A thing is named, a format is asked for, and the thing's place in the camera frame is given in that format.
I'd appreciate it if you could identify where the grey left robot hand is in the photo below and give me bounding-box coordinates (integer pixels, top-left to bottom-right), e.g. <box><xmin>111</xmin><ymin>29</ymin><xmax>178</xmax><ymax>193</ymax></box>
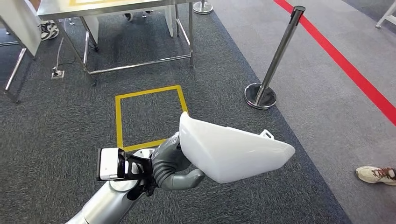
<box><xmin>151</xmin><ymin>131</ymin><xmax>206</xmax><ymax>191</ymax></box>

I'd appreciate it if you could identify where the white plastic shell part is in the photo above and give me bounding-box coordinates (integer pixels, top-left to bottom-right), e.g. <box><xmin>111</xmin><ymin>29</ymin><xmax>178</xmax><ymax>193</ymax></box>
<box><xmin>178</xmin><ymin>111</ymin><xmax>296</xmax><ymax>185</ymax></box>

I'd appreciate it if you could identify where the yellow tape on workbench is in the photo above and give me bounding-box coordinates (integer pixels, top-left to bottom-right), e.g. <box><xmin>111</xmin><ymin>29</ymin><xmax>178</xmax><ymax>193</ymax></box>
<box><xmin>68</xmin><ymin>0</ymin><xmax>124</xmax><ymax>7</ymax></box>

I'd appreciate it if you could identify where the stainless steel workbench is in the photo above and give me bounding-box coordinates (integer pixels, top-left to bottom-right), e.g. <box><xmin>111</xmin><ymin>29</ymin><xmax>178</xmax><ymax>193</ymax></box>
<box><xmin>36</xmin><ymin>0</ymin><xmax>196</xmax><ymax>85</ymax></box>

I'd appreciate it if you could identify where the yellow floor tape square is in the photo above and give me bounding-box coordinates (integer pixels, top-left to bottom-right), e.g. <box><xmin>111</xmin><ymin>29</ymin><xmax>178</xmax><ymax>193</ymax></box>
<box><xmin>115</xmin><ymin>85</ymin><xmax>189</xmax><ymax>153</ymax></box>

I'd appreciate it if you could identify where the floor power socket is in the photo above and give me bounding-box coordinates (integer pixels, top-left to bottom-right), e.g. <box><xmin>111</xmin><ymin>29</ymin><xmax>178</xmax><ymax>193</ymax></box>
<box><xmin>51</xmin><ymin>66</ymin><xmax>65</xmax><ymax>80</ymax></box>

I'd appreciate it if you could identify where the white desk with steel legs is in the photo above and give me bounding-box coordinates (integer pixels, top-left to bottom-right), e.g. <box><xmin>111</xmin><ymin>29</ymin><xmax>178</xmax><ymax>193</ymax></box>
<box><xmin>0</xmin><ymin>0</ymin><xmax>42</xmax><ymax>103</ymax></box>

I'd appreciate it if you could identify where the standing person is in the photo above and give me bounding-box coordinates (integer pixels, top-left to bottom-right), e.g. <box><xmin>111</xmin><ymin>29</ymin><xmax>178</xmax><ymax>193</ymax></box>
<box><xmin>355</xmin><ymin>166</ymin><xmax>396</xmax><ymax>186</ymax></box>

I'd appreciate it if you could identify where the white table leg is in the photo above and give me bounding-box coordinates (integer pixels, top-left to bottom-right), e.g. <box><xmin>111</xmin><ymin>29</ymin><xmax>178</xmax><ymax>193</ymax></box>
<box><xmin>375</xmin><ymin>0</ymin><xmax>396</xmax><ymax>29</ymax></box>

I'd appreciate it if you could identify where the thin power cable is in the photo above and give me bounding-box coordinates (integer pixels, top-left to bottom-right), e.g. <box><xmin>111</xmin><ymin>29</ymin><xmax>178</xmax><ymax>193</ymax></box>
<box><xmin>56</xmin><ymin>37</ymin><xmax>77</xmax><ymax>73</ymax></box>

